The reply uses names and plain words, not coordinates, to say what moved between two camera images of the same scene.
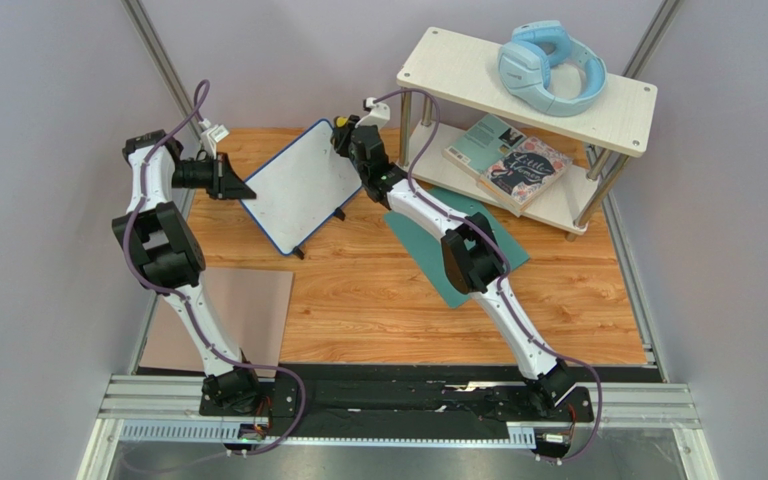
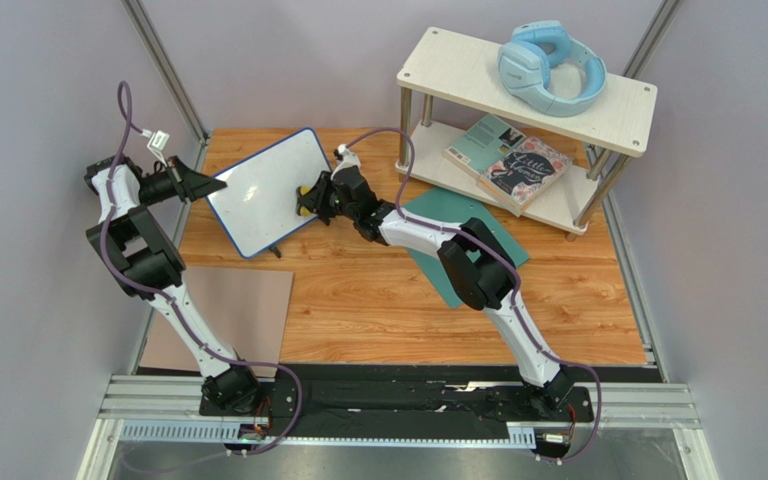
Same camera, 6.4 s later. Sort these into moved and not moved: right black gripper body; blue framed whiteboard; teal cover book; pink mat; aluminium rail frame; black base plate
Moved: right black gripper body; blue framed whiteboard
Not moved: black base plate; teal cover book; aluminium rail frame; pink mat
